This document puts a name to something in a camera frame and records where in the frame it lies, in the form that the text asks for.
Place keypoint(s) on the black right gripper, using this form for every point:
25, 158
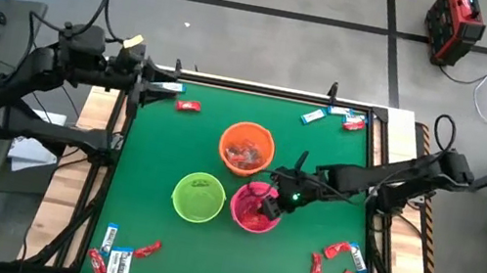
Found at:
297, 187

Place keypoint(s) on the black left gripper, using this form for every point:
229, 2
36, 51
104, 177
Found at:
128, 70

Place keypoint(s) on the clear candy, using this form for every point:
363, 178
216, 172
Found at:
256, 161
249, 150
235, 155

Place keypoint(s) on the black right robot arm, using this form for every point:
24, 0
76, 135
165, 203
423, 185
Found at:
396, 174

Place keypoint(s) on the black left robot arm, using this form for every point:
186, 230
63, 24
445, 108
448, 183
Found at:
36, 72

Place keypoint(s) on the pink plastic bucket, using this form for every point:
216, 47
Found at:
237, 205

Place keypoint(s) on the beige tape tag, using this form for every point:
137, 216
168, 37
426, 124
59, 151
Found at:
133, 41

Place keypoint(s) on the lime green plastic bucket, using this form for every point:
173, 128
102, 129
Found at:
198, 198

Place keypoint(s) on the green table mat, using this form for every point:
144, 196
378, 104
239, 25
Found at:
204, 254

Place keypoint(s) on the orange plastic bucket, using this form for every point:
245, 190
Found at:
232, 129

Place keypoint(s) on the white paper sheet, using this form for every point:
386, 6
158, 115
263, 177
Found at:
29, 154

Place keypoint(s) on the yellow black hazard tape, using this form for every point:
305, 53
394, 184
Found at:
424, 256

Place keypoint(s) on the red black tool case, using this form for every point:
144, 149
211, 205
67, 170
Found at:
454, 28

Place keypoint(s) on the black frame clip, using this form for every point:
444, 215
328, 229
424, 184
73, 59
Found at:
178, 66
333, 90

